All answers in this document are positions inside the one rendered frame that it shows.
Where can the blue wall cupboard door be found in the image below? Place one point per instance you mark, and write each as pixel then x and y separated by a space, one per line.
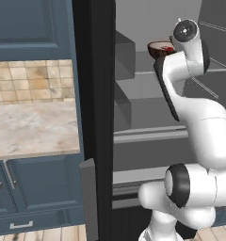
pixel 30 28

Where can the grey fridge shelf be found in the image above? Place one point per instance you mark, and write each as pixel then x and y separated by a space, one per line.
pixel 146 135
pixel 143 64
pixel 143 106

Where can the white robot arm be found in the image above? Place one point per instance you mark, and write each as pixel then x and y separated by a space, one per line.
pixel 209 131

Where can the blue drawer front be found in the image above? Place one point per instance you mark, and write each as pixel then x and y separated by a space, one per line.
pixel 55 218

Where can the black fridge door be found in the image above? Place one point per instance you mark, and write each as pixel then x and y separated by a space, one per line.
pixel 94 94

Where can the black fridge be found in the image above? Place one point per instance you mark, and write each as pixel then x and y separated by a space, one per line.
pixel 149 150

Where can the grey fridge door with racks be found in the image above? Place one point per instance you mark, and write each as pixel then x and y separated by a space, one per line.
pixel 217 19

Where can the grey fridge door bin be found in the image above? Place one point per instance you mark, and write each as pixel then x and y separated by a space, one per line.
pixel 122 108
pixel 124 56

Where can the brown bowl with steak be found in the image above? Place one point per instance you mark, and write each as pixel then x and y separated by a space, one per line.
pixel 158 49

